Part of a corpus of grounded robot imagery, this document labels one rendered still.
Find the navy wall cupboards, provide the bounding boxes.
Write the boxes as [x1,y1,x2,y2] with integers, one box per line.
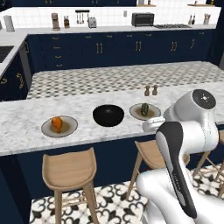
[0,0,137,8]

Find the navy base cupboard run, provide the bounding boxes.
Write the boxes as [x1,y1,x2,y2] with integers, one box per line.
[25,29,217,74]

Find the grey plate with cucumber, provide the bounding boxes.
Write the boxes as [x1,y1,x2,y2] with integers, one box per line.
[129,102,162,122]

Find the black utensil rail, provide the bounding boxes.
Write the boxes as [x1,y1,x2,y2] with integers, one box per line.
[74,9,91,25]

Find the wooden wall shelf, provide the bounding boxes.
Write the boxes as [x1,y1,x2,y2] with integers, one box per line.
[186,0,207,8]
[136,0,158,8]

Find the black hob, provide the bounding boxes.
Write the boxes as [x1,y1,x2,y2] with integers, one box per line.
[152,23,193,30]

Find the navy island base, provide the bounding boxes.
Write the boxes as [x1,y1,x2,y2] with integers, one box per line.
[0,124,224,224]

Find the tall navy cabinet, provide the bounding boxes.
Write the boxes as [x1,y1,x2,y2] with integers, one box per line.
[206,0,224,67]

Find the grey plate with drumstick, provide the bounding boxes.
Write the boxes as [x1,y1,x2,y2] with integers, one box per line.
[40,115,79,139]

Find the light wooden bar stool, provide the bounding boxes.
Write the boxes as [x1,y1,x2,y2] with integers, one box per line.
[192,129,224,200]
[125,139,191,202]
[41,146,101,224]

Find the white paper towel roll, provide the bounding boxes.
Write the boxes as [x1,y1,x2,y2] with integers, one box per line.
[3,14,16,32]

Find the orange chicken drumstick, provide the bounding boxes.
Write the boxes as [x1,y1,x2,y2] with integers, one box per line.
[51,115,64,134]

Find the grey utensil pot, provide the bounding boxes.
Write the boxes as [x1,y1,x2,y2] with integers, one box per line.
[202,12,212,26]

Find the silver toaster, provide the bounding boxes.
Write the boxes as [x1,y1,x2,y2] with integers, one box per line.
[87,16,98,29]

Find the wooden knife block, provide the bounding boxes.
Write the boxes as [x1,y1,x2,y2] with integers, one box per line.
[63,15,71,30]

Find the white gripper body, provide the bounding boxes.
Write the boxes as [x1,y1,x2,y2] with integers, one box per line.
[141,115,166,133]

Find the dark sink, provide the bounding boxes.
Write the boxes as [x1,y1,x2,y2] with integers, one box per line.
[0,45,16,64]

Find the grey dishwasher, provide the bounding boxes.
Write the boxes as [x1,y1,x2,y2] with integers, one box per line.
[18,43,33,86]

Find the green cucumber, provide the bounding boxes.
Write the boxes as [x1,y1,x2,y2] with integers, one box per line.
[140,102,151,117]

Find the navy cupboards under sink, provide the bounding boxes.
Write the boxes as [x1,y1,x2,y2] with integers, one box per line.
[0,40,33,103]

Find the brown salt shaker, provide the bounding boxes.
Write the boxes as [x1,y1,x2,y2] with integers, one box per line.
[143,84,151,97]

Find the black toaster oven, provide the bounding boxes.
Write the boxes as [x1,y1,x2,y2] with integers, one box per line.
[130,11,156,28]

